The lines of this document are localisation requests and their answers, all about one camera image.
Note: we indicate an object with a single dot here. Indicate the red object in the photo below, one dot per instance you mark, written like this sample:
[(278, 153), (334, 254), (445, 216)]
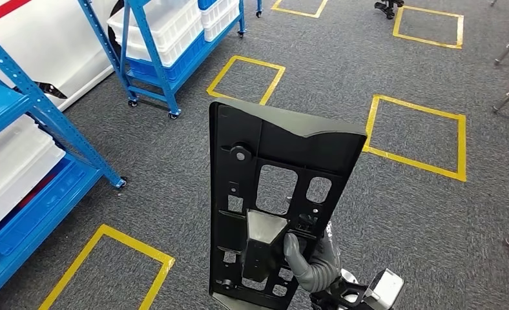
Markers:
[(36, 192)]

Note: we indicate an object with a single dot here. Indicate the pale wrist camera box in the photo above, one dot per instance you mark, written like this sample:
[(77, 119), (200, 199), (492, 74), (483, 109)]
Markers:
[(385, 289)]

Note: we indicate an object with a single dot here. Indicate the white car red stripe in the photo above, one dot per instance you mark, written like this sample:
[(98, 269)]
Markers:
[(45, 51)]

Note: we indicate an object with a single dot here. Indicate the black plastic panel part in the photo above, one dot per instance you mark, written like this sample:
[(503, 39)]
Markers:
[(237, 124)]

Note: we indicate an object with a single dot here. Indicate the white plastic bin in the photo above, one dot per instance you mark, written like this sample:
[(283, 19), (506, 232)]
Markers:
[(10, 158), (6, 205), (181, 47), (222, 17), (160, 17)]

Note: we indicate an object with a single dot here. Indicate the blue plastic bin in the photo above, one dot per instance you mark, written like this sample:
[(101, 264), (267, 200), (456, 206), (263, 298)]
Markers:
[(45, 209), (169, 70)]

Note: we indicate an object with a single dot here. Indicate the blue rack on casters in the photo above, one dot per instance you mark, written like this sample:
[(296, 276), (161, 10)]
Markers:
[(151, 47)]

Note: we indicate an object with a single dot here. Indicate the yellow floor tape square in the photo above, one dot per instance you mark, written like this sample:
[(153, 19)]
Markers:
[(104, 233), (299, 13), (460, 30), (276, 79), (461, 145)]

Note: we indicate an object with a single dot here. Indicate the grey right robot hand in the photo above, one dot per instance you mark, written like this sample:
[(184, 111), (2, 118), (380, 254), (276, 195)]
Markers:
[(318, 274)]

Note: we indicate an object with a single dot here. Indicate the black chair base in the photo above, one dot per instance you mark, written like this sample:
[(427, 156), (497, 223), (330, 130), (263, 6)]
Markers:
[(387, 6)]

